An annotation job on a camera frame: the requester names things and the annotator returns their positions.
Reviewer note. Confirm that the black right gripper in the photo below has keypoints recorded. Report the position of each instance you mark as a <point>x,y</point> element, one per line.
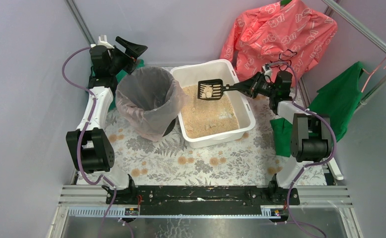
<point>254,86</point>

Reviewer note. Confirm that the black litter scoop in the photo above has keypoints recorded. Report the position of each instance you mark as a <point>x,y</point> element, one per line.
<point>213,89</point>

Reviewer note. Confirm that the pink patterned garment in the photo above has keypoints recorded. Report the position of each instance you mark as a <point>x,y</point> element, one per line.
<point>293,37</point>

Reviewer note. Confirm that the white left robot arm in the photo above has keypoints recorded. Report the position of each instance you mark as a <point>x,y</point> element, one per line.
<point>90,149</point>

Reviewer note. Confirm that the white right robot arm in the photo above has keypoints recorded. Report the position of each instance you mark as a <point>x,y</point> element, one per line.
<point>311,138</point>

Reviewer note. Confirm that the metal clothes rack bar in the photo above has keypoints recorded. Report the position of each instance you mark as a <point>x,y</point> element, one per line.
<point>371,36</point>

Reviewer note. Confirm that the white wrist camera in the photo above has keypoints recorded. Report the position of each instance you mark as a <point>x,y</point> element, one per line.
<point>102,41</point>
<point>267,69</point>

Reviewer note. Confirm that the green shirt on right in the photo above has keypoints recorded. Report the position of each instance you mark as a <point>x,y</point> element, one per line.
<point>338,99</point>

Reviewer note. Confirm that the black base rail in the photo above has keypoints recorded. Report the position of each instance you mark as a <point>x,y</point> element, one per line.
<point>168,200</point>

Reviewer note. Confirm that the floral table mat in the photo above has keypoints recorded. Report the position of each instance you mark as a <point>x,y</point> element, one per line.
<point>249,160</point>

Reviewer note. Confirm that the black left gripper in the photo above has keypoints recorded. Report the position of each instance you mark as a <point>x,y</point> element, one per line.
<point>122,58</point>

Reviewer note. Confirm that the beige cat litter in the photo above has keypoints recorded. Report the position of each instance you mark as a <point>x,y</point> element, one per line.
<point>202,118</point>

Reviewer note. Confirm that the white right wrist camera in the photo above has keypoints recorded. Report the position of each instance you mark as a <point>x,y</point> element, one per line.
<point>267,69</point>

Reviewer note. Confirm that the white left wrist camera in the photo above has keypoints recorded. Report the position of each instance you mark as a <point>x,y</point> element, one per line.
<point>102,41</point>

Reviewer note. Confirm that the pink plastic bin liner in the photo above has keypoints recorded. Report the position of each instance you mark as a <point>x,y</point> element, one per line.
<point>150,105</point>

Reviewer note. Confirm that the white litter box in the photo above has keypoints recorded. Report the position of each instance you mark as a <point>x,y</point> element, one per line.
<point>189,75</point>

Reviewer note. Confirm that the black trash bin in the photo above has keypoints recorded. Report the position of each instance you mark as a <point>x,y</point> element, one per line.
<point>150,98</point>

